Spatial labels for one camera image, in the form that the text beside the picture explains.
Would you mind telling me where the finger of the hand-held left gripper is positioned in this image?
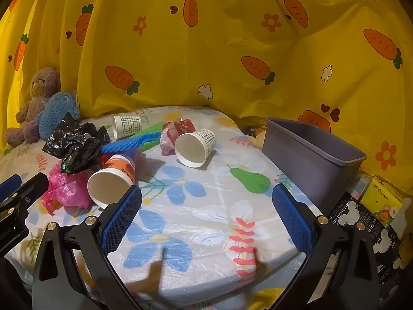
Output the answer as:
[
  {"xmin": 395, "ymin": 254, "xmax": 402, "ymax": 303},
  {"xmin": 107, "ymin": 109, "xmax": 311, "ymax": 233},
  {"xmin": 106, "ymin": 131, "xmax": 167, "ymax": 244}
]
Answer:
[
  {"xmin": 0, "ymin": 172, "xmax": 49, "ymax": 215},
  {"xmin": 0, "ymin": 174, "xmax": 22, "ymax": 202}
]

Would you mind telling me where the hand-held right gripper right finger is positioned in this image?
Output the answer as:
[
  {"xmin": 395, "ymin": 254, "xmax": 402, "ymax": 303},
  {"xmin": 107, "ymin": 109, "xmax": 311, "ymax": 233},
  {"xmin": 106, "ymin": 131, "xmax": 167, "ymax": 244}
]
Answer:
[{"xmin": 268, "ymin": 183, "xmax": 379, "ymax": 310}]

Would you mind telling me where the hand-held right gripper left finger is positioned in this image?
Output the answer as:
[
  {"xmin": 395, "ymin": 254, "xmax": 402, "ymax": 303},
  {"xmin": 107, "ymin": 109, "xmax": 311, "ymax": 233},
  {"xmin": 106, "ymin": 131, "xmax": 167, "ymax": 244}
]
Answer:
[{"xmin": 31, "ymin": 185, "xmax": 144, "ymax": 310}]

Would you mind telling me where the pink plastic bag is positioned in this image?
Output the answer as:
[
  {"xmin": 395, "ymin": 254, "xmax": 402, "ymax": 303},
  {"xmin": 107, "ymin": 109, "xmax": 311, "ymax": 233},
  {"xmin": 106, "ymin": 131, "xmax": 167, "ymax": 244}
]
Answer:
[{"xmin": 41, "ymin": 163, "xmax": 92, "ymax": 215}]

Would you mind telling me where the orange print paper cup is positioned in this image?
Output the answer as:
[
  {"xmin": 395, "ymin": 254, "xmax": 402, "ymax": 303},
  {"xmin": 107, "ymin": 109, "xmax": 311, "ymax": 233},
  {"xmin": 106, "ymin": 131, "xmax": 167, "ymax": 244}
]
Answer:
[{"xmin": 87, "ymin": 154, "xmax": 136, "ymax": 209}]

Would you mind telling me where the grey plastic bin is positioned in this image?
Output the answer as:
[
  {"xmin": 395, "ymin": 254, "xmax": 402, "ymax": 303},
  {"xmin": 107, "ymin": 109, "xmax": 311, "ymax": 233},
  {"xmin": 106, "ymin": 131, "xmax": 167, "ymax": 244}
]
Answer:
[{"xmin": 261, "ymin": 117, "xmax": 368, "ymax": 215}]

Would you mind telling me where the black plastic bag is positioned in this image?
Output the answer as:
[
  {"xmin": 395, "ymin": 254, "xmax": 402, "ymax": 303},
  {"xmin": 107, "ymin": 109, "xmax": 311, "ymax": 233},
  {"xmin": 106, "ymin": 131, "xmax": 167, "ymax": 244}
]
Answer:
[{"xmin": 43, "ymin": 111, "xmax": 112, "ymax": 174}]

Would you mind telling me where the blue foam net sleeve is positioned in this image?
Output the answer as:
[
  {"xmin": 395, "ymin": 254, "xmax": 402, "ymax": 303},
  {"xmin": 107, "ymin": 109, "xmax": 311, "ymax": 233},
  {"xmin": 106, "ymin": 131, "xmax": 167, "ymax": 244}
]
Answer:
[{"xmin": 100, "ymin": 132, "xmax": 162, "ymax": 155}]

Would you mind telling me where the grid print paper cup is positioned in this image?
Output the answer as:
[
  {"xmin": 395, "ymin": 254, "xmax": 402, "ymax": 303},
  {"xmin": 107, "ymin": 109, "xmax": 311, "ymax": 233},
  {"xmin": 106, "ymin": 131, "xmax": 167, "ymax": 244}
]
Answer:
[
  {"xmin": 174, "ymin": 129, "xmax": 217, "ymax": 168},
  {"xmin": 112, "ymin": 114, "xmax": 142, "ymax": 141}
]

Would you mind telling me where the green foam net sleeve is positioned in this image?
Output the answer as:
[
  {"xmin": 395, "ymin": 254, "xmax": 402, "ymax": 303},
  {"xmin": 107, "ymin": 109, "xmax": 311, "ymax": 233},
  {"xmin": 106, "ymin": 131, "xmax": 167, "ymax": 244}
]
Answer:
[{"xmin": 134, "ymin": 121, "xmax": 165, "ymax": 152}]

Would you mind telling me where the black white-print bag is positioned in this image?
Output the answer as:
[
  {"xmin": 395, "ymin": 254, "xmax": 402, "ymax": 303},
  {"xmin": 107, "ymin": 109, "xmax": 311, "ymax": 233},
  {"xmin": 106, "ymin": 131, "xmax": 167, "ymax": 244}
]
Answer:
[{"xmin": 326, "ymin": 190, "xmax": 413, "ymax": 301}]

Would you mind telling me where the pastel packet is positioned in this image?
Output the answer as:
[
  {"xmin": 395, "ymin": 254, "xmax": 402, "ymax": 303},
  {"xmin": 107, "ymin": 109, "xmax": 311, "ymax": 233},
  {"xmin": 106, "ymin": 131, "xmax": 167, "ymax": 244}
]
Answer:
[{"xmin": 350, "ymin": 174, "xmax": 373, "ymax": 201}]

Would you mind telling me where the blue plush toy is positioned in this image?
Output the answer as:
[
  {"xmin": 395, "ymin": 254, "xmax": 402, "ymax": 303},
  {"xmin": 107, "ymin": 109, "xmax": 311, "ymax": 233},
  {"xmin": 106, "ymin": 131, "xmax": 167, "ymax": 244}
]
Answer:
[{"xmin": 36, "ymin": 91, "xmax": 81, "ymax": 139}]

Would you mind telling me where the floral plastic tablecloth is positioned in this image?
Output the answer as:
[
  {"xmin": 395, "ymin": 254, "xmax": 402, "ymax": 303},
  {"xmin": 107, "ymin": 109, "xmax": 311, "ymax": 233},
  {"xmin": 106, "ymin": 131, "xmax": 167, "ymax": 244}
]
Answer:
[{"xmin": 0, "ymin": 106, "xmax": 323, "ymax": 310}]

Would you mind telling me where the brown teddy bear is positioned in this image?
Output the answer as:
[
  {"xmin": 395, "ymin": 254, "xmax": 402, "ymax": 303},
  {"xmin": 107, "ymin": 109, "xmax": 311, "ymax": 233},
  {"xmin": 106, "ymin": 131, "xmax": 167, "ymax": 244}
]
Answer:
[{"xmin": 5, "ymin": 67, "xmax": 62, "ymax": 147}]

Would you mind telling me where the yellow carton box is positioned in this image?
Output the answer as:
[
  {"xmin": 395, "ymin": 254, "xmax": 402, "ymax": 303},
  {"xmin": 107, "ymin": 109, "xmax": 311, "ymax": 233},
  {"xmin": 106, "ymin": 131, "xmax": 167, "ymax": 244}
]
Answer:
[{"xmin": 360, "ymin": 176, "xmax": 405, "ymax": 227}]

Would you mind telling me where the yellow soft object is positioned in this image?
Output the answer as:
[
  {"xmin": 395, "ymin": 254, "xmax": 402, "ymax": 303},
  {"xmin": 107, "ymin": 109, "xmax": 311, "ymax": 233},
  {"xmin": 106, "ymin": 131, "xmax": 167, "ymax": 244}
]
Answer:
[{"xmin": 398, "ymin": 232, "xmax": 413, "ymax": 262}]

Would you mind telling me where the yellow carrot print curtain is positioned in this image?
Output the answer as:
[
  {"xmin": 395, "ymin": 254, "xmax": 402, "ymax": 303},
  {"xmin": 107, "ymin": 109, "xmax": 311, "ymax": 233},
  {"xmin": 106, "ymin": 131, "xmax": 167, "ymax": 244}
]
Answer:
[{"xmin": 0, "ymin": 0, "xmax": 413, "ymax": 201}]

